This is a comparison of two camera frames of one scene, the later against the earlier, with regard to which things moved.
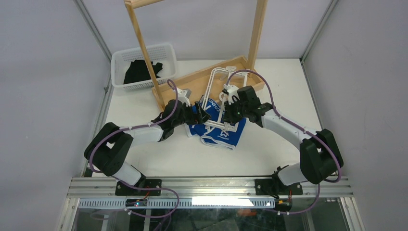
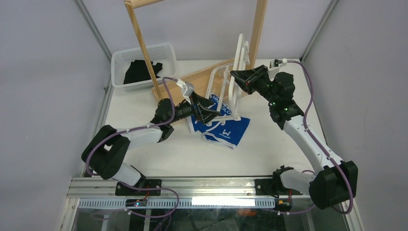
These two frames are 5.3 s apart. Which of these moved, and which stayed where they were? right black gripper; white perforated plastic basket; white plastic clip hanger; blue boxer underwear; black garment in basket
Moved: right black gripper; white plastic clip hanger
Stayed: blue boxer underwear; black garment in basket; white perforated plastic basket
